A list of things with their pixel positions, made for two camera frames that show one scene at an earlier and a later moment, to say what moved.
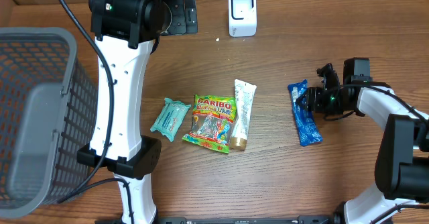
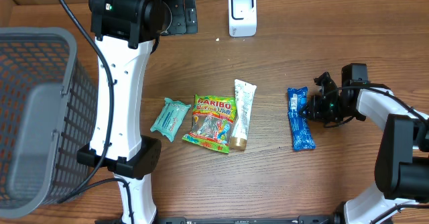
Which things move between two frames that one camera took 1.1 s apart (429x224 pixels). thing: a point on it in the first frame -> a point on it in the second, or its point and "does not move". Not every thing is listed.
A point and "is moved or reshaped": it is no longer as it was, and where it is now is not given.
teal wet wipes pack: (171, 119) does not move
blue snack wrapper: (308, 130) is moved or reshaped
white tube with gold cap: (244, 93) does not move
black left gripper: (186, 18) does not move
